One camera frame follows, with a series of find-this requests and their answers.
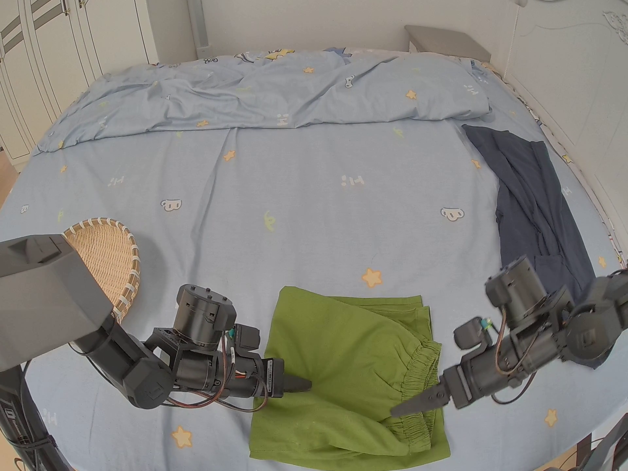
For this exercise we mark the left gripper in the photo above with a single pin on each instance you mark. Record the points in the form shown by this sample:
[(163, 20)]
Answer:
[(245, 376)]

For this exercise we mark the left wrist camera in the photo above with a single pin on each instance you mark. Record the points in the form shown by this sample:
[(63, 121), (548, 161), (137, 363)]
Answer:
[(245, 339)]

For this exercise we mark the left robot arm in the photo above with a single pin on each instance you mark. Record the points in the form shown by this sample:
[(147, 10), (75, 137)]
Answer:
[(49, 302)]

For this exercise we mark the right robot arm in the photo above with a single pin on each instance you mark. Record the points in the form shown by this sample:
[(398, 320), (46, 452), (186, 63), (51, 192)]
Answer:
[(520, 292)]

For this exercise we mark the bed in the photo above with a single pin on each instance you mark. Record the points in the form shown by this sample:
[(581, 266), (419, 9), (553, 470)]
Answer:
[(314, 204)]

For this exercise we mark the pale blue quilt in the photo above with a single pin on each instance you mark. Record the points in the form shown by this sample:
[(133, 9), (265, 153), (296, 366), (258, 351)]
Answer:
[(270, 96)]

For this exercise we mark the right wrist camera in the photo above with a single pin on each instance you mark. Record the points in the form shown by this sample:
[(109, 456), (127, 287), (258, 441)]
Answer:
[(471, 334)]

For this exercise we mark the white wardrobe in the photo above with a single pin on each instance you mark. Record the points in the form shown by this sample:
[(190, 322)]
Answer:
[(49, 66)]

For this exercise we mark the grey bedside table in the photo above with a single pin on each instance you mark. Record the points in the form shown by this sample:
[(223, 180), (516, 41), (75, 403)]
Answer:
[(441, 40)]

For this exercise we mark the green shorts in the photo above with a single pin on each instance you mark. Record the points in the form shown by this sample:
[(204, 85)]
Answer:
[(353, 361)]

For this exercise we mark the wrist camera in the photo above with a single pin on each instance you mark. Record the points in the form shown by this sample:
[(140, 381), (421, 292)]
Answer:
[(245, 339), (471, 334)]

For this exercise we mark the round woven basket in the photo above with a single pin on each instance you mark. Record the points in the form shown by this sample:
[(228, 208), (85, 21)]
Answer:
[(108, 258)]

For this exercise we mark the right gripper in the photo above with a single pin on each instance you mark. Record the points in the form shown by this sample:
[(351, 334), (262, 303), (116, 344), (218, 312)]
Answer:
[(490, 371)]

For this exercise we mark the grey upright wall duct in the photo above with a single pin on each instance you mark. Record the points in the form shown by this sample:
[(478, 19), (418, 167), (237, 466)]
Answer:
[(198, 8)]

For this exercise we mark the dark blue garment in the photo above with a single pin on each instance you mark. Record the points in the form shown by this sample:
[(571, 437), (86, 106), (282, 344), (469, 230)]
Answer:
[(530, 189)]

